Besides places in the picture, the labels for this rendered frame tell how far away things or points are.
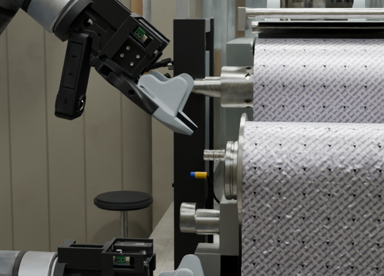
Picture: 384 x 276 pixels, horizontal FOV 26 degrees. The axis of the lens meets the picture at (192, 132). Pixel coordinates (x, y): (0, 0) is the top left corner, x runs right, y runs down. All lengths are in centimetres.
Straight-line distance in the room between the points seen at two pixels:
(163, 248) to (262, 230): 98
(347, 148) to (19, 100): 362
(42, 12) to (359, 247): 48
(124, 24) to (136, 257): 28
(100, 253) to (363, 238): 32
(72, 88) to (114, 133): 342
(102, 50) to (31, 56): 347
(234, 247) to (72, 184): 348
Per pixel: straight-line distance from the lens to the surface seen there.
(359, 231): 102
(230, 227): 109
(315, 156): 100
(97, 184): 453
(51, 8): 104
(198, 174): 113
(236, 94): 127
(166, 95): 102
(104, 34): 105
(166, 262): 188
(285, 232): 101
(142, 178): 450
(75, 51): 105
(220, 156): 105
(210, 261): 111
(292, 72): 122
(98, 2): 105
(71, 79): 105
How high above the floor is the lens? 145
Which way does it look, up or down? 8 degrees down
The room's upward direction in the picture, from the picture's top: straight up
